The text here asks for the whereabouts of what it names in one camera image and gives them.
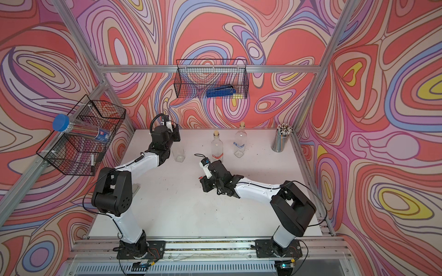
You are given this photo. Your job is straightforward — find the clear tube with blue cap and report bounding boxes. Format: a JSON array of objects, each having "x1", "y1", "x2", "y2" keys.
[{"x1": 52, "y1": 114, "x2": 111, "y2": 143}]

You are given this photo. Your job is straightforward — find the black marker in basket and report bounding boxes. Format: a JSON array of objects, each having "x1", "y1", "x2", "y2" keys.
[{"x1": 90, "y1": 154, "x2": 95, "y2": 174}]

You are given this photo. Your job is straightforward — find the black wire basket wall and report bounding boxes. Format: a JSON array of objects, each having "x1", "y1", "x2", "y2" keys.
[
  {"x1": 174, "y1": 58, "x2": 249, "y2": 100},
  {"x1": 36, "y1": 95, "x2": 126, "y2": 176}
]

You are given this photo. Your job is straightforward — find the blue tool in basket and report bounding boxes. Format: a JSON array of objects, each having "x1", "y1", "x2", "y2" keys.
[{"x1": 206, "y1": 85, "x2": 236, "y2": 98}]

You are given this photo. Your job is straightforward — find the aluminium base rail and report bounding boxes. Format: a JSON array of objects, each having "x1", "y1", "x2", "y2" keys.
[{"x1": 68, "y1": 236, "x2": 353, "y2": 262}]

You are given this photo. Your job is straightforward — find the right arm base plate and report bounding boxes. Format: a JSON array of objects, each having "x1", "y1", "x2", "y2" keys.
[{"x1": 250, "y1": 239, "x2": 303, "y2": 260}]

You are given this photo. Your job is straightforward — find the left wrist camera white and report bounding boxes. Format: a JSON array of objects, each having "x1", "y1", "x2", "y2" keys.
[{"x1": 162, "y1": 115, "x2": 173, "y2": 132}]

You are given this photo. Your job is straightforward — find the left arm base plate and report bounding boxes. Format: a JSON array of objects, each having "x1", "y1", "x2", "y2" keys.
[{"x1": 114, "y1": 240, "x2": 166, "y2": 261}]

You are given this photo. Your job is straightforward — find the black wire basket left wall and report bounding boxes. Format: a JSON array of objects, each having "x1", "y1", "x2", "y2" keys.
[{"x1": 36, "y1": 95, "x2": 126, "y2": 176}]

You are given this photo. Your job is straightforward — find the clear bottle red label cork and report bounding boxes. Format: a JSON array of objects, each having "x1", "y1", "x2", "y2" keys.
[{"x1": 211, "y1": 131, "x2": 224, "y2": 162}]

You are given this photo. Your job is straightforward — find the clear bottle with black cap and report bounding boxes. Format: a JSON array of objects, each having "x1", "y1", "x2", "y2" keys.
[{"x1": 172, "y1": 142, "x2": 185, "y2": 163}]

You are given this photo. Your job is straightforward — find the clear bottle blue label cork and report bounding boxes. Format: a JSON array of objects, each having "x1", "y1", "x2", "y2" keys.
[{"x1": 234, "y1": 121, "x2": 247, "y2": 158}]

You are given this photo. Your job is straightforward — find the black wire basket back wall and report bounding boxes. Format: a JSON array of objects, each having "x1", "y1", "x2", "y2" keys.
[{"x1": 174, "y1": 58, "x2": 249, "y2": 100}]

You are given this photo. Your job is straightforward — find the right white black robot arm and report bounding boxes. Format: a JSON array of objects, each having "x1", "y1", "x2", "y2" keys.
[{"x1": 199, "y1": 158, "x2": 317, "y2": 250}]

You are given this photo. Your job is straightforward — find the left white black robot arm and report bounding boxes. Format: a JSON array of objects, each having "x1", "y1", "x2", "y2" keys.
[{"x1": 92, "y1": 122, "x2": 180, "y2": 259}]

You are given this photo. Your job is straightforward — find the metal cup with pencils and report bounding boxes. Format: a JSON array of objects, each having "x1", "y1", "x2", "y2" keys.
[{"x1": 271, "y1": 123, "x2": 293, "y2": 152}]

